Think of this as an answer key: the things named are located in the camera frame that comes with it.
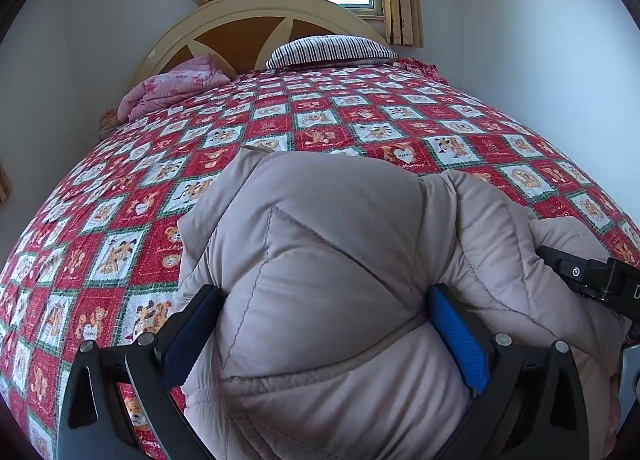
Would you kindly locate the brown wooden furniture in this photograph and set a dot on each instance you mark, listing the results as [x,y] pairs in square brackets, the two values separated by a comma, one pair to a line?
[5,185]

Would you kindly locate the red patterned bed sheet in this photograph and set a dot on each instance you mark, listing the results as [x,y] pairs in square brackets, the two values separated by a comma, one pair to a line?
[150,190]

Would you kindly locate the orange patterned cushion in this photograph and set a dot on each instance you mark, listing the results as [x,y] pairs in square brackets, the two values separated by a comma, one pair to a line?
[109,119]

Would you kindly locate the beige puffer jacket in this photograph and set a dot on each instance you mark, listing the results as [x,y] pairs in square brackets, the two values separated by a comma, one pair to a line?
[325,265]

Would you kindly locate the cream wooden headboard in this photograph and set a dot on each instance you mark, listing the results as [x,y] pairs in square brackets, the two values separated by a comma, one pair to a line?
[235,40]

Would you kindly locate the striped pillow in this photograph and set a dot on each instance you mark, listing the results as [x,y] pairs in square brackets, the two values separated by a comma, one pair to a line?
[330,50]

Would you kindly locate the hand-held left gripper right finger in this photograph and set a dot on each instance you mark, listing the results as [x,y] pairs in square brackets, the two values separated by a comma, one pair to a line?
[457,335]

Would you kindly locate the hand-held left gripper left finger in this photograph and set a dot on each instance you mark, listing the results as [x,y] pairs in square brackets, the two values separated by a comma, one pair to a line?
[192,335]

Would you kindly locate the pink folded blanket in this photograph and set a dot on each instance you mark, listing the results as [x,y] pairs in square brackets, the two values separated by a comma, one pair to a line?
[165,88]

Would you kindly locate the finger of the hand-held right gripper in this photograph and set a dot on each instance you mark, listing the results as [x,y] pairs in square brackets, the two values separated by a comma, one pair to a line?
[575,271]

